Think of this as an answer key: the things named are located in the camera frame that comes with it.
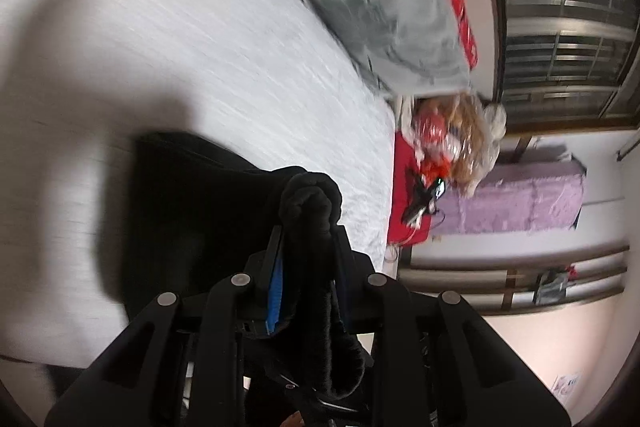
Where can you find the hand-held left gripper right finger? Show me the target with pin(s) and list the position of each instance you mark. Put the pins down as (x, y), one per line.
(342, 277)

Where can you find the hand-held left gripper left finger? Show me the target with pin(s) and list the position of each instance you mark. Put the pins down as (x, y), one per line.
(274, 302)

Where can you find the black pants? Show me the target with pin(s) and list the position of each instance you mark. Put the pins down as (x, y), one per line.
(200, 207)

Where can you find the black clip gadget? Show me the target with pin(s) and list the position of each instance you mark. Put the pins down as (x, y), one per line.
(425, 199)

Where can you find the plush toy in plastic bag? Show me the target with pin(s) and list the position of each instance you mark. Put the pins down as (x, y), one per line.
(465, 137)

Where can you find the purple foam mattress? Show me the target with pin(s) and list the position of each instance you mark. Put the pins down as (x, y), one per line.
(525, 202)

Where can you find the white quilted blanket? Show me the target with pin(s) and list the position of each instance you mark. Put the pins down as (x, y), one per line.
(175, 32)

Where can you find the window with metal grille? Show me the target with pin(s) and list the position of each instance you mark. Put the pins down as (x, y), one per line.
(560, 7)

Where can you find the wooden rail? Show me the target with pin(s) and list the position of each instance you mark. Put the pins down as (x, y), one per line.
(500, 267)

